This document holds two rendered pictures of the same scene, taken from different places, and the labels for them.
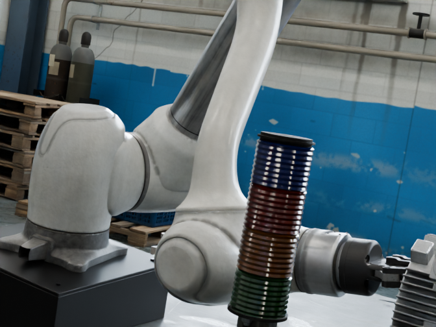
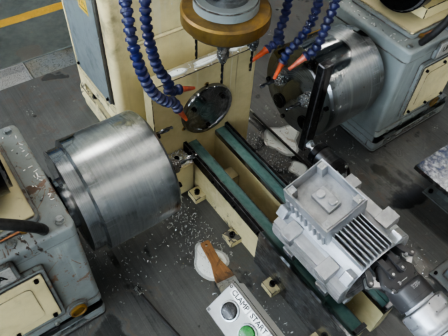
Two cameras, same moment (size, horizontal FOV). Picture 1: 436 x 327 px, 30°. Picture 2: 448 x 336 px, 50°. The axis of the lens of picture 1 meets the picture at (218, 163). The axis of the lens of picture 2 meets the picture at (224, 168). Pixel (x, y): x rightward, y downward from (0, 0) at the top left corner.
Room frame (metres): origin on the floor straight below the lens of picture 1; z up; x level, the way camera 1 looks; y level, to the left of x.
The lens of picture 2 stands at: (1.57, -0.41, 1.85)
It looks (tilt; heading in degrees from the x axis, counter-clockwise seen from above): 51 degrees down; 201
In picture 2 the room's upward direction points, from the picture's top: 4 degrees clockwise
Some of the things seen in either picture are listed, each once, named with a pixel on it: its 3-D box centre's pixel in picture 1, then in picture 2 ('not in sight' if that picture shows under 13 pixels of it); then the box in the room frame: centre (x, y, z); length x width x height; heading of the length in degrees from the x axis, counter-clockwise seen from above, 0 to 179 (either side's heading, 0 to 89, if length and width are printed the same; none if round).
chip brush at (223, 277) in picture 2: not in sight; (223, 275); (1.07, -0.58, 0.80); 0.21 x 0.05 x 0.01; 51
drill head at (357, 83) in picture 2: not in sight; (331, 75); (0.53, -0.51, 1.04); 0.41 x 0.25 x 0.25; 149
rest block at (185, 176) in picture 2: not in sight; (177, 172); (0.88, -0.80, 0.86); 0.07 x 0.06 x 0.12; 149
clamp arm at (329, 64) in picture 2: not in sight; (315, 109); (0.77, -0.50, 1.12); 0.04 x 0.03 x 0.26; 59
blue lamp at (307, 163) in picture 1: (281, 165); not in sight; (0.83, -0.07, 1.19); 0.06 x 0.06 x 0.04
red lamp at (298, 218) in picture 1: (274, 207); not in sight; (0.83, -0.07, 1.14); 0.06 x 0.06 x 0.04
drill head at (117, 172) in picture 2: not in sight; (93, 191); (1.12, -0.86, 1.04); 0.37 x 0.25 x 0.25; 149
